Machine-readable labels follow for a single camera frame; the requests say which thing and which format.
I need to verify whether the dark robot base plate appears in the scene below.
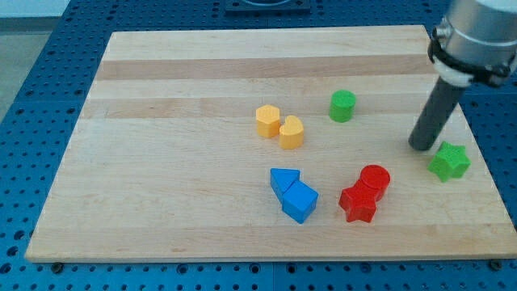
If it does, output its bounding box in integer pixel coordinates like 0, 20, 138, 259
223, 0, 311, 14

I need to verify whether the green star block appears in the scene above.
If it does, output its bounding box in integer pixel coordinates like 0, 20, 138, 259
427, 141, 471, 183

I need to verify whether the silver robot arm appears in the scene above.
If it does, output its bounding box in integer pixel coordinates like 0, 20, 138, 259
408, 0, 516, 151

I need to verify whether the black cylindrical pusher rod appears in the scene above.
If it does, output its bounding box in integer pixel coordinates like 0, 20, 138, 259
408, 77, 465, 151

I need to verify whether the green cylinder block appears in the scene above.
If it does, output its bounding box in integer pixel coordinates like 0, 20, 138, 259
329, 90, 356, 123

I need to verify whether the yellow heart block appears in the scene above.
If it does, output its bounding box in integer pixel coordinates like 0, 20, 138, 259
279, 115, 305, 150

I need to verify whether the blue cube block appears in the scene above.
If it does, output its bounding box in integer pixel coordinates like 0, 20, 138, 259
282, 181, 318, 224

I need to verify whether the red cylinder block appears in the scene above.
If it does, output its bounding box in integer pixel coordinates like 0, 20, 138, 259
359, 164, 391, 201

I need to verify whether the red star block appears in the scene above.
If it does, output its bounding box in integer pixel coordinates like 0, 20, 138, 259
338, 180, 377, 223

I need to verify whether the wooden board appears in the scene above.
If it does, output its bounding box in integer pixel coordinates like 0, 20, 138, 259
24, 24, 517, 264

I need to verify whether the blue triangle block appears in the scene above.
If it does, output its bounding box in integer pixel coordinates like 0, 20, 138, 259
270, 168, 301, 202

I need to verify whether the yellow hexagon block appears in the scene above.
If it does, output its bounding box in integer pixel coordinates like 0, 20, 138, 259
255, 104, 280, 138

